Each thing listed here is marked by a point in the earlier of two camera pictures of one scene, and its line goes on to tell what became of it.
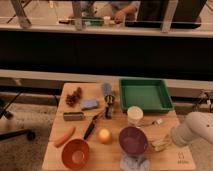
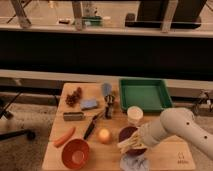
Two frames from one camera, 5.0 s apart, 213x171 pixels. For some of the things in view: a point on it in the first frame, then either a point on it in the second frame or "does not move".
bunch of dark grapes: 72,99 does not move
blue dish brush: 108,99 does not move
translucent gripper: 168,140 → 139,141
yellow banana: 158,145 → 134,141
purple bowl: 133,140 does not move
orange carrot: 64,137 does not move
